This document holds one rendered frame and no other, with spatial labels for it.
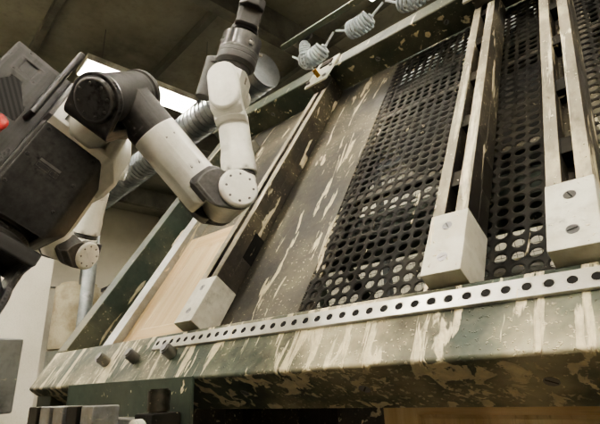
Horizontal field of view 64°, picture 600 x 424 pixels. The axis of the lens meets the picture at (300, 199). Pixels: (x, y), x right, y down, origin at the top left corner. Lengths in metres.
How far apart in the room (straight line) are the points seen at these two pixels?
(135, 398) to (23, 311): 3.92
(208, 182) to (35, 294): 4.21
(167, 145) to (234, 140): 0.14
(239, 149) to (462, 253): 0.49
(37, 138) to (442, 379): 0.79
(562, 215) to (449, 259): 0.15
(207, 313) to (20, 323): 3.96
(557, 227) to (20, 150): 0.86
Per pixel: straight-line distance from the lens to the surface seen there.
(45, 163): 1.00
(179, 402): 1.00
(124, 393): 1.16
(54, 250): 1.43
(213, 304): 1.11
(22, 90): 1.06
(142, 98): 0.95
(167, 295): 1.41
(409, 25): 1.70
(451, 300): 0.69
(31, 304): 5.02
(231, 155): 0.97
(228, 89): 1.02
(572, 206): 0.70
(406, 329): 0.70
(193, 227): 1.60
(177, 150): 0.92
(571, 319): 0.62
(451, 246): 0.73
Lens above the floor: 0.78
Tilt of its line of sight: 21 degrees up
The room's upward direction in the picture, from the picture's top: 2 degrees counter-clockwise
